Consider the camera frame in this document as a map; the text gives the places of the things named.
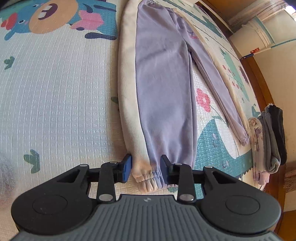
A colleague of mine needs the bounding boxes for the blue handled mop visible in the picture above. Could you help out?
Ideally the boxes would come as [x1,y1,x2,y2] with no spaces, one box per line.
[240,38,296,60]

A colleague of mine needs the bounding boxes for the floral folded garment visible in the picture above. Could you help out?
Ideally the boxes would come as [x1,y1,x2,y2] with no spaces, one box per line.
[248,117,270,185]

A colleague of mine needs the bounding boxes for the grey folded garment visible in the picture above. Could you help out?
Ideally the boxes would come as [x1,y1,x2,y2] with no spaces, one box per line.
[258,111,281,174]

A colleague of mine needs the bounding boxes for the black folded garment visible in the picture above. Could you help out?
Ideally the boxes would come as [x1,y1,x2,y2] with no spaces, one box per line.
[268,104,287,165]

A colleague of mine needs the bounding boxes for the purple and cream pants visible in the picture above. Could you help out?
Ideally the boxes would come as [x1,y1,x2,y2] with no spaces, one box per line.
[118,1,250,193]

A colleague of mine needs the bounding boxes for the white plastic bucket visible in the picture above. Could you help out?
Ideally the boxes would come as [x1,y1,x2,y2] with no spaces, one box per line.
[229,16,275,57]

